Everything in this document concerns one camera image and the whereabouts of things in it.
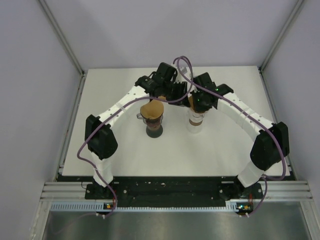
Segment brown paper coffee filter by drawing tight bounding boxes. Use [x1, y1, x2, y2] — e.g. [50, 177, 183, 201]
[140, 100, 164, 120]

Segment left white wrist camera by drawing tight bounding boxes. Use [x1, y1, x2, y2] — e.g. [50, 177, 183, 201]
[178, 66, 188, 75]

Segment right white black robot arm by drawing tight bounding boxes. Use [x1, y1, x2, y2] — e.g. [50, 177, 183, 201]
[191, 72, 290, 198]

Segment glass carafe with red rim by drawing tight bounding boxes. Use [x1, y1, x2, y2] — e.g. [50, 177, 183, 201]
[146, 120, 163, 138]

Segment clear plastic coffee dripper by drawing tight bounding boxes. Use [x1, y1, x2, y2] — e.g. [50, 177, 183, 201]
[136, 113, 164, 126]

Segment clear glass with brown band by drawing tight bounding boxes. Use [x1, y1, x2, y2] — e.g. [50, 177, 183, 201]
[186, 118, 204, 134]

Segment grey slotted cable duct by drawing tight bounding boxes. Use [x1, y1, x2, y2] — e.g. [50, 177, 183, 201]
[50, 202, 106, 212]

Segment purple cable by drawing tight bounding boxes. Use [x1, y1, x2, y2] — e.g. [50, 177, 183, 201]
[77, 56, 195, 221]
[172, 56, 288, 218]

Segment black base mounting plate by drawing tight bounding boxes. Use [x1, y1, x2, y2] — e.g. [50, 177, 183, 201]
[84, 176, 263, 208]

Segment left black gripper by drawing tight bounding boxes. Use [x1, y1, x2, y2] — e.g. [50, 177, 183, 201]
[161, 80, 190, 108]

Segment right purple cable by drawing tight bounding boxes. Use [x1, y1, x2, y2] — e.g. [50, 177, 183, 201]
[172, 56, 288, 218]

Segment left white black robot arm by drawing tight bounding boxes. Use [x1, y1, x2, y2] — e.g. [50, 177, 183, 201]
[83, 59, 194, 199]

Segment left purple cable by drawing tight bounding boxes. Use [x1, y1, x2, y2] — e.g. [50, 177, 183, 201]
[77, 56, 195, 221]

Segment clear glass cup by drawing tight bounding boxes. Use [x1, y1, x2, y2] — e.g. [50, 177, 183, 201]
[187, 108, 206, 124]

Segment aluminium frame rail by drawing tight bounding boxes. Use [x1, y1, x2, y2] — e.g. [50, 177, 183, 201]
[40, 181, 313, 202]

